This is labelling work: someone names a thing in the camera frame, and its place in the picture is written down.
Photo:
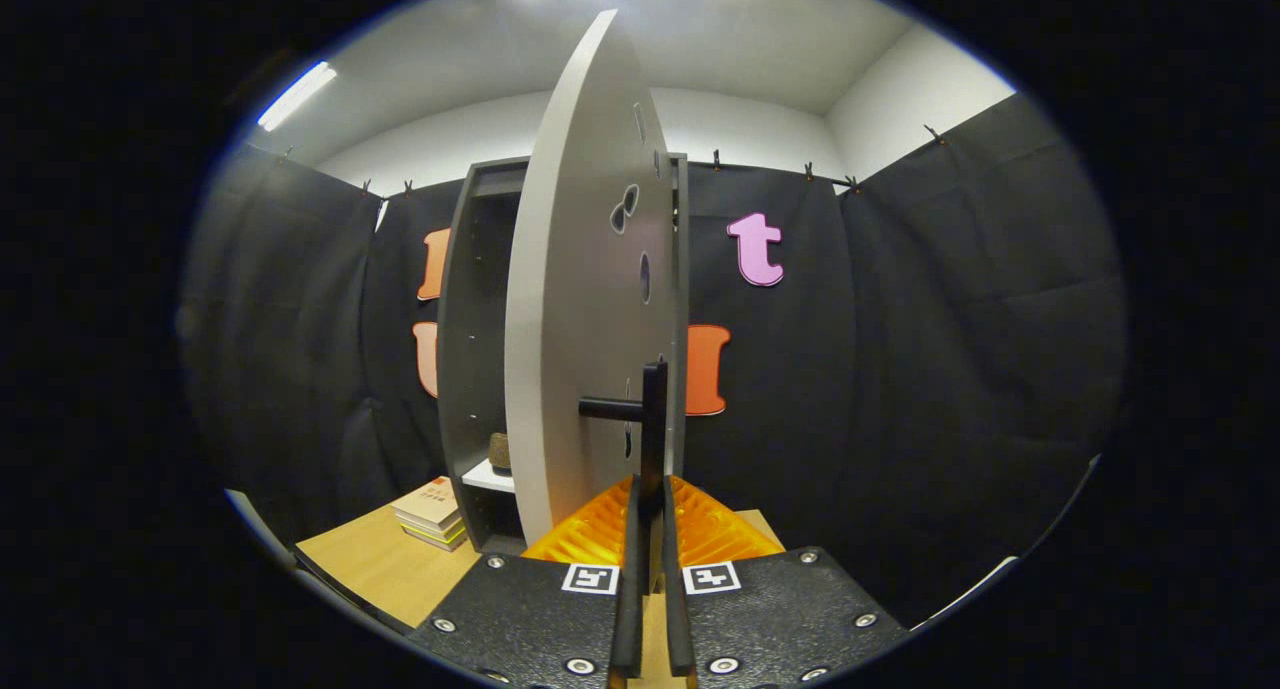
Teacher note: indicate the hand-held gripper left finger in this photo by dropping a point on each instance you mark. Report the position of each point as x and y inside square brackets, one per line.
[630, 589]

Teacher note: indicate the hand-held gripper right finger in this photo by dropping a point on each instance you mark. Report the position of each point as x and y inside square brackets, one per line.
[676, 589]

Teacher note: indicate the brown fuzzy shoe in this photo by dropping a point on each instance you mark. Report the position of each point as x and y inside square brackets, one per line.
[499, 451]

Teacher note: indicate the dark grey shoe cabinet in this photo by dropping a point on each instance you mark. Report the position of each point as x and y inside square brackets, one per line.
[470, 319]

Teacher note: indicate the beige shoe cabinet door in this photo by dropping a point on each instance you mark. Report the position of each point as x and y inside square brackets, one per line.
[580, 269]

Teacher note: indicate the stack of books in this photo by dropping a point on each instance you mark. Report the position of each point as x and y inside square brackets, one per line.
[432, 509]

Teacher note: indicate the black backdrop cloth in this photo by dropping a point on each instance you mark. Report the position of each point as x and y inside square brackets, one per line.
[950, 369]

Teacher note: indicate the ceiling light panel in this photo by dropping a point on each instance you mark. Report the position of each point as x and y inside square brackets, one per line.
[295, 97]

